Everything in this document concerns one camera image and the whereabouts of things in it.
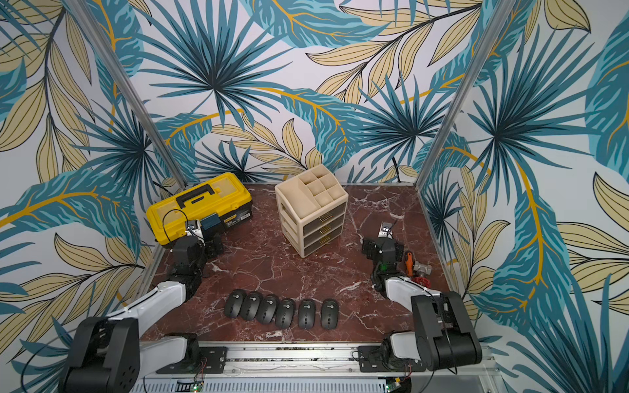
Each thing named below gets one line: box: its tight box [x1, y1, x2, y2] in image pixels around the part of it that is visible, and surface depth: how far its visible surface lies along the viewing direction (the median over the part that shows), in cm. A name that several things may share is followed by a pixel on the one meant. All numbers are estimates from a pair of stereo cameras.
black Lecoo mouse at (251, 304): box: [239, 291, 263, 321], surface depth 84 cm
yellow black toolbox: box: [145, 171, 254, 247], surface depth 92 cm
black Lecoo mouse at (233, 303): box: [224, 289, 247, 319], surface depth 84 cm
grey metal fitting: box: [413, 261, 433, 276], surface depth 92 cm
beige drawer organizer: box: [274, 164, 350, 258], surface depth 85 cm
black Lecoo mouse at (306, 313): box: [298, 298, 317, 330], surface depth 83 cm
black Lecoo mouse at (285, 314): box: [274, 298, 297, 330], surface depth 82 cm
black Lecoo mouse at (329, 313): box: [321, 298, 340, 330], surface depth 83 cm
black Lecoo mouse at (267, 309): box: [256, 293, 280, 326], surface depth 83 cm
